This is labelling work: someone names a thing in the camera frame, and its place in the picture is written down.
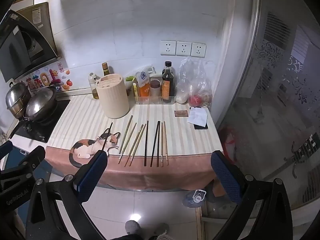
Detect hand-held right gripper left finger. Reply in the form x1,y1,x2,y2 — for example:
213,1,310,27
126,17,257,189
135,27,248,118
25,150,108,240

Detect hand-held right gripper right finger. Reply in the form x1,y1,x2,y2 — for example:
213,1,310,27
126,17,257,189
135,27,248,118
211,150,293,240

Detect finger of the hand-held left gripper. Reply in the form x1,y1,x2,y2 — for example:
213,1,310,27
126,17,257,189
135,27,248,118
0,145,46,182
0,140,13,161

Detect olive bamboo chopstick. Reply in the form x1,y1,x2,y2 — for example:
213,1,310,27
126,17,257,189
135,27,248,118
118,122,138,165
128,123,147,167
118,115,133,155
124,124,144,167

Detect beige utensil holder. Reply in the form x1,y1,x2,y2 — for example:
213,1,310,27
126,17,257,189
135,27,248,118
96,73,130,119

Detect red plastic bag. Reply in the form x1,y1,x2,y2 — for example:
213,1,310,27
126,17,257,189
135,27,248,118
221,127,238,163

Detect black cooktop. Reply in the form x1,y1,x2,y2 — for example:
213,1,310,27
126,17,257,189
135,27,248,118
14,99,71,143

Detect blue slipper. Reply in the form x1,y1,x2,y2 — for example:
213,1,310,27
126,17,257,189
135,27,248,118
182,189,207,208

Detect steel steamer pot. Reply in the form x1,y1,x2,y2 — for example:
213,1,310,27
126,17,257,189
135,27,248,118
5,81,32,120

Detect striped cat print tablecloth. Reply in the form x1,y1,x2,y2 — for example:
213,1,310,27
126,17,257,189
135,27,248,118
45,94,224,190

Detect wok with steel lid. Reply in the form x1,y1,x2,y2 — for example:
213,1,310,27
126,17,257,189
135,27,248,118
9,85,58,140

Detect person's left grey slipper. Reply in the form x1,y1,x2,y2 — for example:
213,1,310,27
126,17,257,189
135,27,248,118
125,220,142,234

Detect white paper sheet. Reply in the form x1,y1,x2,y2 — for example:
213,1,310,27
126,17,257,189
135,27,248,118
187,107,209,128

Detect red tomato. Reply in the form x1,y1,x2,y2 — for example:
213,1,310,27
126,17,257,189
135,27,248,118
189,94,203,107

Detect clear oil bottle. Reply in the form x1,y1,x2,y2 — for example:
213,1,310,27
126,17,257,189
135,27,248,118
88,73,100,100

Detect white powder bag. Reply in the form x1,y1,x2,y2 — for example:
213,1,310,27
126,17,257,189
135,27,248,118
175,90,189,104

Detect clear plastic organizer tray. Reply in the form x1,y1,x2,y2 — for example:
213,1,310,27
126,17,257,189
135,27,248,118
132,76,177,105

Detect black range hood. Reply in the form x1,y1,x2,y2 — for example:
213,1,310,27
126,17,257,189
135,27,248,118
0,1,62,83

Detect frosted glass sliding door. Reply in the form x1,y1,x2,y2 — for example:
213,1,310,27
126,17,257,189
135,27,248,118
215,0,320,240

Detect orange and white packet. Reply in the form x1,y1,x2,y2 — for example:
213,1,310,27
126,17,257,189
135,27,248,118
135,66,153,98

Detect clear plastic bag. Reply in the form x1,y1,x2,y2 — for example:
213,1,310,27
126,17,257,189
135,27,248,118
178,57,213,108

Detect jar with brown lid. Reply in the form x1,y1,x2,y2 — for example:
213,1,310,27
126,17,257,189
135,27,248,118
149,78,162,98

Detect dark soy sauce bottle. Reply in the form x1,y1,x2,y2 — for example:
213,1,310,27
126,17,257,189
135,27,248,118
161,61,177,103

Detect colourful wall stickers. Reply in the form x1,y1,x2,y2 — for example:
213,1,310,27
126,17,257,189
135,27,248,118
24,62,73,93

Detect white wall socket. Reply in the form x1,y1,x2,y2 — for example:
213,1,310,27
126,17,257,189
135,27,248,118
160,40,177,56
191,42,207,58
176,41,192,57

